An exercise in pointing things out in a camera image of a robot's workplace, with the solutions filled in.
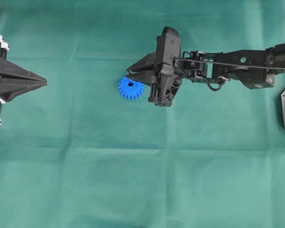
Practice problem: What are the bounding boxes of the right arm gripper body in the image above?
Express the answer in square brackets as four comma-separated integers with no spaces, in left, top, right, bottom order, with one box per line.
[148,26,182,107]

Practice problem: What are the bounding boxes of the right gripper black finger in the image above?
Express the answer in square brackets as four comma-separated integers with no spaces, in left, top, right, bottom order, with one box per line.
[129,70,158,86]
[126,52,156,73]

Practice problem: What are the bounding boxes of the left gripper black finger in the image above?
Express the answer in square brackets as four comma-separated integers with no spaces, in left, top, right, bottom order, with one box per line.
[0,79,47,102]
[0,57,47,83]

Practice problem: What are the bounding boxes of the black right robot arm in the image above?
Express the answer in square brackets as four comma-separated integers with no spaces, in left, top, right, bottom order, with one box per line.
[127,27,285,106]

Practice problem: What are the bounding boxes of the blue plastic gear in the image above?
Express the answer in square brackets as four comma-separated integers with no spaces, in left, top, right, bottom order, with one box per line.
[118,76,144,100]

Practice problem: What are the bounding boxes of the green table cloth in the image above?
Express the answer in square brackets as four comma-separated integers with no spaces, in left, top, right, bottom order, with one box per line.
[0,0,285,228]

